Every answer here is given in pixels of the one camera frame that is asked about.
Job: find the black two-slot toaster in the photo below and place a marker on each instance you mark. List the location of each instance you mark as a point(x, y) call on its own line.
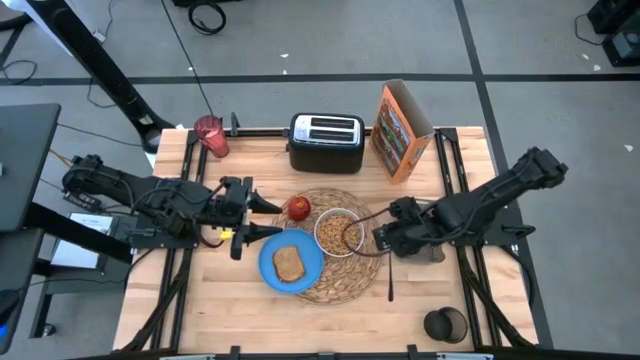
point(325, 157)

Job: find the black power adapter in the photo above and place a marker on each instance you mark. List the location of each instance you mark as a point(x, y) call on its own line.
point(80, 201)

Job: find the red apple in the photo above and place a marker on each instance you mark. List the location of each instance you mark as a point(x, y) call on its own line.
point(299, 209)

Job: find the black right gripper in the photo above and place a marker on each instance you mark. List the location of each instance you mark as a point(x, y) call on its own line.
point(405, 230)

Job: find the blue plate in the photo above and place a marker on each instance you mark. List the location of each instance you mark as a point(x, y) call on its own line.
point(275, 240)

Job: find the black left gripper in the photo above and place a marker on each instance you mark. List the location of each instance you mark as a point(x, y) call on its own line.
point(237, 205)

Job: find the grey translucent plastic container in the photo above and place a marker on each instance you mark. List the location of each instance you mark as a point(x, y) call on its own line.
point(435, 255)

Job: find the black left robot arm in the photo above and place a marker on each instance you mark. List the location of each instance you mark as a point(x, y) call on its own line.
point(150, 200)

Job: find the brown toast slice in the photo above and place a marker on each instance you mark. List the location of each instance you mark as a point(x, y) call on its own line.
point(289, 263)

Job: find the white ceramic bowl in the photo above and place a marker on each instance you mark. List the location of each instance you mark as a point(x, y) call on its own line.
point(316, 232)

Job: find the red plastic tumbler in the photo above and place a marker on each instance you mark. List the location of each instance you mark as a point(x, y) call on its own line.
point(212, 135)

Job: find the black desk support beam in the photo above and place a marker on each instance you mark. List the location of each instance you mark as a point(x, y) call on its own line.
point(75, 230)

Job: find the dark slim spoon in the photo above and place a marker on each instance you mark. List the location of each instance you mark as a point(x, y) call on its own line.
point(390, 280)

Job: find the round woven straw placemat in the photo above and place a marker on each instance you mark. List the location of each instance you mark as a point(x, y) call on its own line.
point(345, 280)

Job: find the black desk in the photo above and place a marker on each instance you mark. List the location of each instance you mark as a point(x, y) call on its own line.
point(25, 160)

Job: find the black aluminium table frame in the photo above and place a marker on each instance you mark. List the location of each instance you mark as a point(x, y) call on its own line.
point(260, 133)

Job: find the orange cereal box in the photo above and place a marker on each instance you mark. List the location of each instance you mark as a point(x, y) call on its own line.
point(400, 140)

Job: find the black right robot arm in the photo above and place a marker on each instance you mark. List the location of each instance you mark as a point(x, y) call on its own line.
point(500, 195)

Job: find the black equipment boxes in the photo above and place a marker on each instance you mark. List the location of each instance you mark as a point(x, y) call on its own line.
point(620, 30)

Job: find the white paper sheet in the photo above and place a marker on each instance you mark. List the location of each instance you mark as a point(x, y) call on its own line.
point(75, 250)

